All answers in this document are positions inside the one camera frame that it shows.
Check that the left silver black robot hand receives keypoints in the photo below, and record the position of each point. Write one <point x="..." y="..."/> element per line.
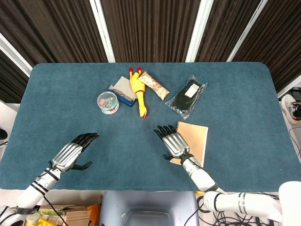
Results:
<point x="67" y="153"/>

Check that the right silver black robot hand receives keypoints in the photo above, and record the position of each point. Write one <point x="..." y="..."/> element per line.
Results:
<point x="175" y="144"/>

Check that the brown kraft notebook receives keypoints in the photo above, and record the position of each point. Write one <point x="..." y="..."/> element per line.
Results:
<point x="196" y="141"/>

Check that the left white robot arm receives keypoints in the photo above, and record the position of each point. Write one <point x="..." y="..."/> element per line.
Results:
<point x="38" y="186"/>

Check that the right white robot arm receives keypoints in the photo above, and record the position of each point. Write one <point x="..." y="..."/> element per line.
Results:
<point x="225" y="190"/>

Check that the blue table cloth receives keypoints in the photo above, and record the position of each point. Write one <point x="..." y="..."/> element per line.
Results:
<point x="145" y="127"/>

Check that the black item in clear bag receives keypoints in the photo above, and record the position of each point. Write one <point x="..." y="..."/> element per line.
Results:
<point x="187" y="96"/>

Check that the cardboard box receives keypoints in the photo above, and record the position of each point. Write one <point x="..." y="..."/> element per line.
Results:
<point x="70" y="214"/>

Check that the patterned snack packet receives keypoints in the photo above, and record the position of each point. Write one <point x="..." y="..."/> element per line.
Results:
<point x="154" y="84"/>

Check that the clear tub of binder clips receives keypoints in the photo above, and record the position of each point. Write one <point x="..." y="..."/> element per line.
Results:
<point x="107" y="102"/>

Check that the yellow rubber chicken toy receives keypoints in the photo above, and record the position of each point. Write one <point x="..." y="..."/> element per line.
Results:
<point x="138" y="90"/>

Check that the blue box with grey cloth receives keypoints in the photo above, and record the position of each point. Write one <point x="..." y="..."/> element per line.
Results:
<point x="123" y="90"/>

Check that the white sneaker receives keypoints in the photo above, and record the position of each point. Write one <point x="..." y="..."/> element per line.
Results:
<point x="291" y="107"/>

